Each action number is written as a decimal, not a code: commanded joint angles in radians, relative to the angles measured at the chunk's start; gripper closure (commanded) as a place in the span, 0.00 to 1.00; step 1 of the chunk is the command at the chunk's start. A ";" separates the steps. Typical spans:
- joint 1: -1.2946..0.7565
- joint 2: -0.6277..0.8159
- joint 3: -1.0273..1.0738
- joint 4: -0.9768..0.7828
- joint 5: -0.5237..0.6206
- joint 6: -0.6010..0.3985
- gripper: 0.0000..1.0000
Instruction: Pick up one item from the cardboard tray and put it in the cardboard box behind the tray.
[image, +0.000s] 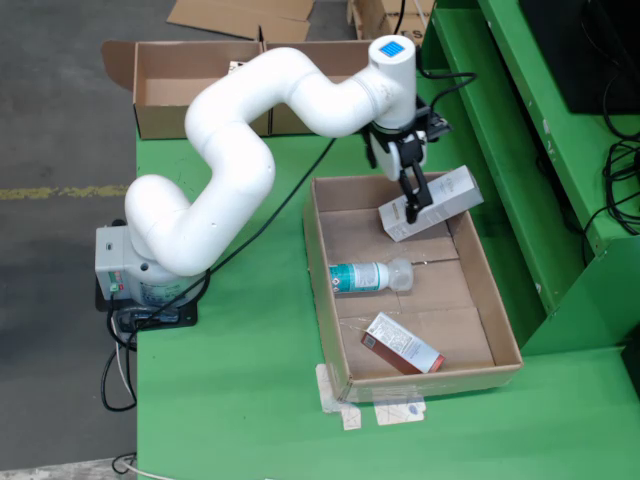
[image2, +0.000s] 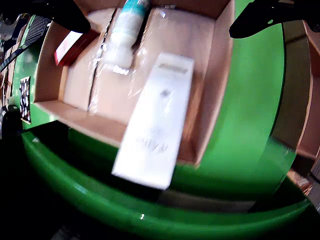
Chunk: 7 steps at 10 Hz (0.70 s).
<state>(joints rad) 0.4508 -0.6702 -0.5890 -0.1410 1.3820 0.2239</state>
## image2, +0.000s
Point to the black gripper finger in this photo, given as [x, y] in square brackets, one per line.
[262, 17]
[62, 15]

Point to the white d'Alba carton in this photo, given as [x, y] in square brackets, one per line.
[155, 130]

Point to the shallow cardboard tray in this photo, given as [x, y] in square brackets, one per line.
[112, 100]

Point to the white and red carton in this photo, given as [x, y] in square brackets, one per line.
[67, 47]

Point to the white bottle teal label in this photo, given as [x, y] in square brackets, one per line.
[125, 32]

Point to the black patterned card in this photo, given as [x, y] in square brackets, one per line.
[25, 100]

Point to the green metal shelf unit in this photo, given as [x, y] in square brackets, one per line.
[125, 207]

